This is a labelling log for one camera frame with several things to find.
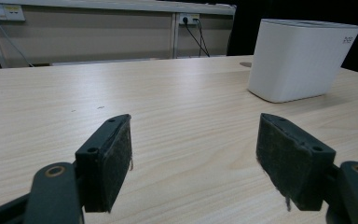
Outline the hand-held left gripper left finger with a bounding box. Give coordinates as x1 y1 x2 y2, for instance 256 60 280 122
75 113 134 214

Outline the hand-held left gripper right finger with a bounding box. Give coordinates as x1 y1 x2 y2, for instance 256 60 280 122
255 113 337 213

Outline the white plastic bin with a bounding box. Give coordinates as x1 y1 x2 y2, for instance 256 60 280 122
247 18 358 104

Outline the grey metal frame partition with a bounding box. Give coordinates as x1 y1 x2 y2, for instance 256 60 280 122
0 0 237 70

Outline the grey cable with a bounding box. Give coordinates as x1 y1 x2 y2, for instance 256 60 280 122
0 15 35 68

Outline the black cable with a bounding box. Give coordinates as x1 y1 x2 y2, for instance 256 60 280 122
193 18 208 58
183 18 211 58

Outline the white wall socket with plugs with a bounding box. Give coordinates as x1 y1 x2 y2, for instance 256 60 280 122
178 12 200 26

